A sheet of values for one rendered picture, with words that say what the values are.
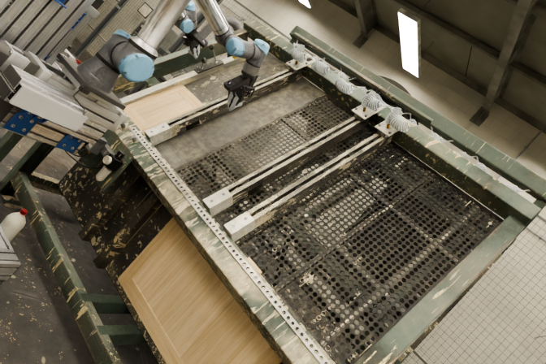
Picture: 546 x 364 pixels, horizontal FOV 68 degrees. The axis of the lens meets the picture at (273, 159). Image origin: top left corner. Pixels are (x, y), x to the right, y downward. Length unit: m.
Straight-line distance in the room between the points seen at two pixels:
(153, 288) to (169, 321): 0.19
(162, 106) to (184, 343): 1.29
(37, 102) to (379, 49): 6.87
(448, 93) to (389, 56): 1.22
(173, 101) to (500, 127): 5.67
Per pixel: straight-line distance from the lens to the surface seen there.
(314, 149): 2.13
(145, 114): 2.46
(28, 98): 1.49
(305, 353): 1.59
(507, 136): 7.21
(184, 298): 2.10
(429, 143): 2.28
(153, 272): 2.23
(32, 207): 2.66
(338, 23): 8.31
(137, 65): 1.58
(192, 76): 2.67
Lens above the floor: 1.32
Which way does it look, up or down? 1 degrees down
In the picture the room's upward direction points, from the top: 42 degrees clockwise
